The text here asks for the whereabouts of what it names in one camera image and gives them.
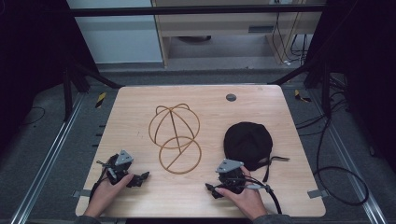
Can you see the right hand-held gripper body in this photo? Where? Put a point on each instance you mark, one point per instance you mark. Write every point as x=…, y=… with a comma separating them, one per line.
x=232, y=179

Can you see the metal floor rail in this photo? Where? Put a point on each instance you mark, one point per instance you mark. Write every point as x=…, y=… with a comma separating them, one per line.
x=350, y=161
x=46, y=158

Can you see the dark curtain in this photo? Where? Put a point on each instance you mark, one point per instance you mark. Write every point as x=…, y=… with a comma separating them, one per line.
x=364, y=62
x=34, y=62

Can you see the black baseball cap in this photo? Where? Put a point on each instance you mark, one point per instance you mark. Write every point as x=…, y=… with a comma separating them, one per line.
x=247, y=143

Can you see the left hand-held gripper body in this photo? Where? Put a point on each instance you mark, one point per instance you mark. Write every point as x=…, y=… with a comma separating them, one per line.
x=120, y=168

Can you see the black metal stand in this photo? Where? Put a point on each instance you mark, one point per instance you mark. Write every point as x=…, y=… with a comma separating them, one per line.
x=325, y=90
x=67, y=93

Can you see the person's right hand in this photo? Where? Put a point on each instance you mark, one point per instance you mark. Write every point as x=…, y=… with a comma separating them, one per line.
x=249, y=202

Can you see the black horizontal frame bar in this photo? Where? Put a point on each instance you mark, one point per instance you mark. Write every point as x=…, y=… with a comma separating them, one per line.
x=193, y=10

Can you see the person's left hand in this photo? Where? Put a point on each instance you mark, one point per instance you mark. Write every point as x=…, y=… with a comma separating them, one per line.
x=104, y=196

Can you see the white cabinet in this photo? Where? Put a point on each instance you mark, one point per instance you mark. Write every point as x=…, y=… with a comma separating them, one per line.
x=118, y=37

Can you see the grey metal table bracket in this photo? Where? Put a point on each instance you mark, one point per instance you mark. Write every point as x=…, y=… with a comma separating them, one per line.
x=80, y=193
x=317, y=193

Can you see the grey round table grommet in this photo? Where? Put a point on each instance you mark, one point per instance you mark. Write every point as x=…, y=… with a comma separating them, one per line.
x=231, y=97

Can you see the yellow black striped tape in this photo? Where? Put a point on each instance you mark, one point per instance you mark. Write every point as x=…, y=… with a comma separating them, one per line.
x=300, y=96
x=100, y=99

